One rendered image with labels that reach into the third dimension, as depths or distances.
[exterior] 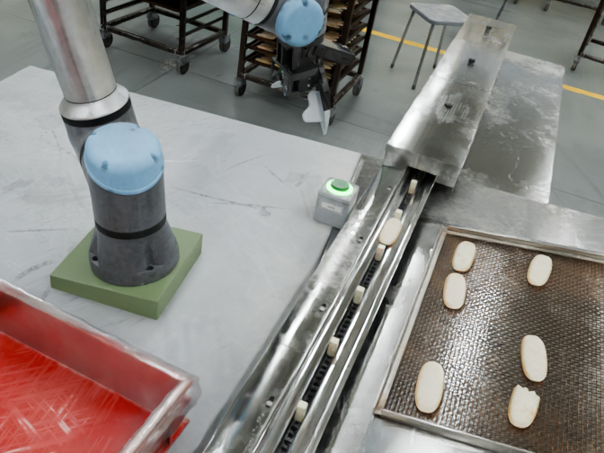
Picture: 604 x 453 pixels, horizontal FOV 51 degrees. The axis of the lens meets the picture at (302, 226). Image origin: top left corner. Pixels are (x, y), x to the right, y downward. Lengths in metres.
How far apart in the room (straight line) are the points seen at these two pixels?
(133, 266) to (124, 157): 0.19
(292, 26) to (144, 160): 0.30
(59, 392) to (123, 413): 0.10
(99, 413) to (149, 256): 0.27
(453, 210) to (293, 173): 0.38
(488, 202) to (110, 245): 0.91
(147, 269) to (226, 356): 0.20
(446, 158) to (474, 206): 0.14
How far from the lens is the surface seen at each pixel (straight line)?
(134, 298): 1.06
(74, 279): 1.11
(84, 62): 1.05
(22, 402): 0.98
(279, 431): 0.91
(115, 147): 1.00
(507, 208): 1.57
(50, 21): 1.02
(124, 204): 1.00
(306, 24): 0.98
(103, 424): 0.94
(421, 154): 1.47
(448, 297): 1.10
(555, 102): 2.31
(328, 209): 1.31
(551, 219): 1.60
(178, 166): 1.45
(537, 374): 1.00
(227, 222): 1.29
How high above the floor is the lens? 1.59
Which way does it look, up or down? 36 degrees down
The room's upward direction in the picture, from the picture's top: 11 degrees clockwise
